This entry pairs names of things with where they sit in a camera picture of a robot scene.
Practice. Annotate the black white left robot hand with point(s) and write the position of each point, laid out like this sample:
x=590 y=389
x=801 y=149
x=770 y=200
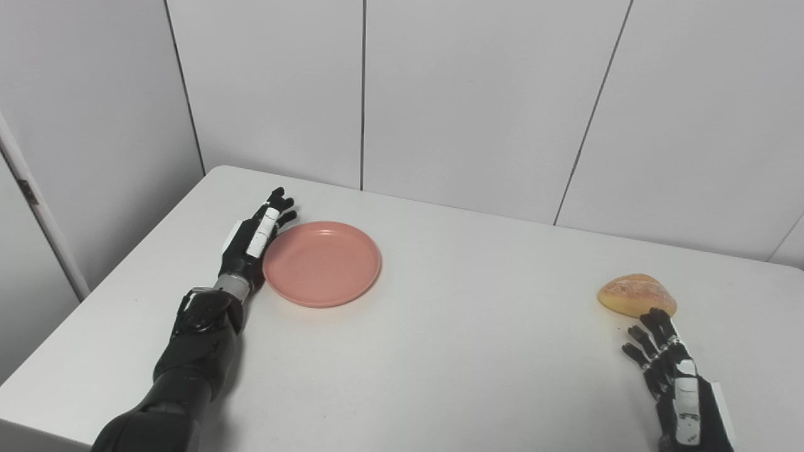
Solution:
x=242 y=254

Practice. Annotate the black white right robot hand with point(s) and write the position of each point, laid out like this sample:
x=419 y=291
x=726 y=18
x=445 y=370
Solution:
x=706 y=420

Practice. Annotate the pink round plate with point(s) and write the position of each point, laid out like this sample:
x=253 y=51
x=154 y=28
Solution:
x=323 y=263

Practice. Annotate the golden bread roll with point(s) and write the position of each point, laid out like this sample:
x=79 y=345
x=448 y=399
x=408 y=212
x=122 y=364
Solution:
x=634 y=292

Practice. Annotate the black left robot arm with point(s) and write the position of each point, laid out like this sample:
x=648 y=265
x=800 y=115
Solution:
x=188 y=364

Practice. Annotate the white wall corner trim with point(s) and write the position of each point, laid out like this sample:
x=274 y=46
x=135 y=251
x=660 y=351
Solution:
x=38 y=207

